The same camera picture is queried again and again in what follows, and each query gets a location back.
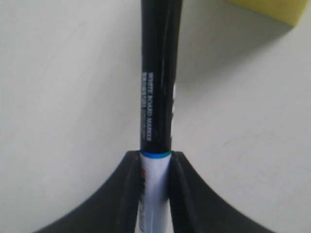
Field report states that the black and white whiteboard marker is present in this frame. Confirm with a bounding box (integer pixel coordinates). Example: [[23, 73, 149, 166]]
[[138, 0, 183, 233]]

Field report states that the yellow foam cube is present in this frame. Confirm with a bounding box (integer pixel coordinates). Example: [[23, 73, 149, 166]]
[[228, 0, 310, 27]]

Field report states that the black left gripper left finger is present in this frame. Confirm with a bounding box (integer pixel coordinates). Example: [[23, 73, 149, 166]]
[[39, 151, 141, 233]]

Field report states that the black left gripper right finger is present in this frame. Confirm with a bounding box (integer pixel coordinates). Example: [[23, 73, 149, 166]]
[[168, 151, 270, 233]]

